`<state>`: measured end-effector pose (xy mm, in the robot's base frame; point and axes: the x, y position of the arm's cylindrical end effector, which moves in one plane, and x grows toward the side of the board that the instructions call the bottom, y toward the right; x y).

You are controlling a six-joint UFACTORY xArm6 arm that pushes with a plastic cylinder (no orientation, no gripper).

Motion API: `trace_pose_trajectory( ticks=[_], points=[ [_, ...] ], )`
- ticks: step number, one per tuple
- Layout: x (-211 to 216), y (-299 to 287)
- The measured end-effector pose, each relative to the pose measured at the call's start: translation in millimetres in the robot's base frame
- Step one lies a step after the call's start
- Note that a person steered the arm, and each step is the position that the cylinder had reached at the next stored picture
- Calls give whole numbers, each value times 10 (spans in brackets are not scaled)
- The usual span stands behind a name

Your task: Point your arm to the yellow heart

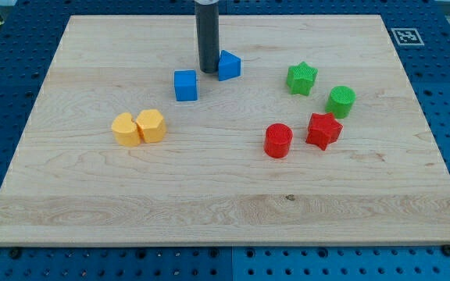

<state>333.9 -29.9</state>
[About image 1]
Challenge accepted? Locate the blue triangular prism block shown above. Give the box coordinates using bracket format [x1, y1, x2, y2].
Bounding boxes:
[218, 50, 241, 81]

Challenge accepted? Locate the red star block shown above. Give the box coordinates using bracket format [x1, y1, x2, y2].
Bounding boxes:
[305, 112, 343, 151]

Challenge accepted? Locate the green star block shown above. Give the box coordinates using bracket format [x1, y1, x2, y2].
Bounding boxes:
[286, 62, 318, 96]

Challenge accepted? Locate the light wooden board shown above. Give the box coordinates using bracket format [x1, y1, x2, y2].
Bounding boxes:
[0, 15, 450, 247]

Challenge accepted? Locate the red cylinder block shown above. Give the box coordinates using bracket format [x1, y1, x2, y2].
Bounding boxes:
[263, 123, 293, 158]

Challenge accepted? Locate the yellow heart block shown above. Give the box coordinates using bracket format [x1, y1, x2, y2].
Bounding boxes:
[111, 112, 141, 147]

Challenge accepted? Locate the green cylinder block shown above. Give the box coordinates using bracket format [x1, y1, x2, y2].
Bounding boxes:
[325, 86, 356, 119]

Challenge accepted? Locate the white fiducial marker tag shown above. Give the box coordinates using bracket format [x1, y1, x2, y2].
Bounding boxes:
[391, 27, 424, 46]

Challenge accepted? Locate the yellow hexagon block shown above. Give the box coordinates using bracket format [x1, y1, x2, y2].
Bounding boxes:
[135, 109, 166, 143]

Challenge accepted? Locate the blue cube block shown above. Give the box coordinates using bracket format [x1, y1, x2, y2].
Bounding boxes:
[173, 70, 198, 101]

